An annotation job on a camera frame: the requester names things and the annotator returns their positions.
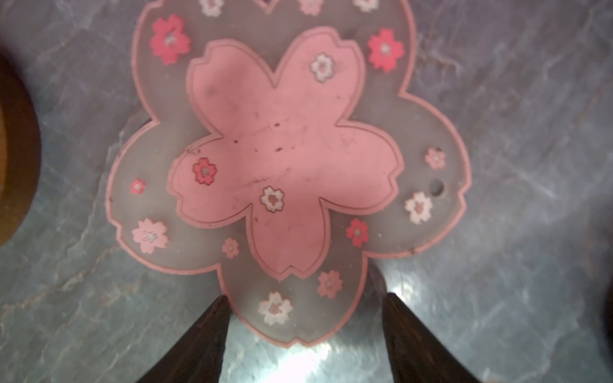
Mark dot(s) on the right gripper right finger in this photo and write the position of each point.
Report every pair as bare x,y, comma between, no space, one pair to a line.
415,354

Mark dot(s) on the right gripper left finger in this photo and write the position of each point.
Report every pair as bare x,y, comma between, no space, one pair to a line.
198,355

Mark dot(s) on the pink flower coaster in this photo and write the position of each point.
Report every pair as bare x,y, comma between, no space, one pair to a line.
284,152

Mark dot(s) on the glossy amber round coaster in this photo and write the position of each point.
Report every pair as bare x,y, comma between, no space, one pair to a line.
20,151

